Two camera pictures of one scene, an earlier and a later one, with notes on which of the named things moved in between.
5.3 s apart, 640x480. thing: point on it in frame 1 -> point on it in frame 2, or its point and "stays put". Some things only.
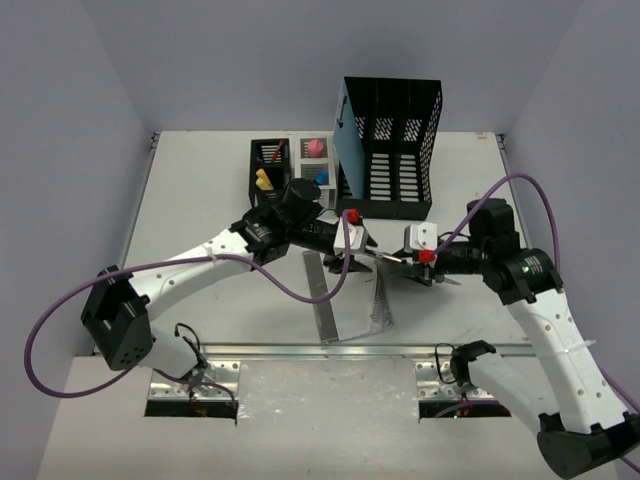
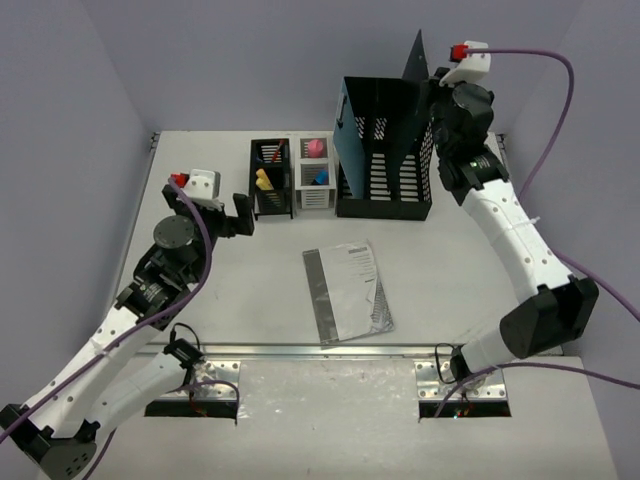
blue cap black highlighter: [322, 176] stays put
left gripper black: [342, 257] -> [226, 220]
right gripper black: [427, 273] -> [440, 92]
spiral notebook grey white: [362, 308] stays put
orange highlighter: [262, 174] stays put
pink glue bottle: [315, 148] stays put
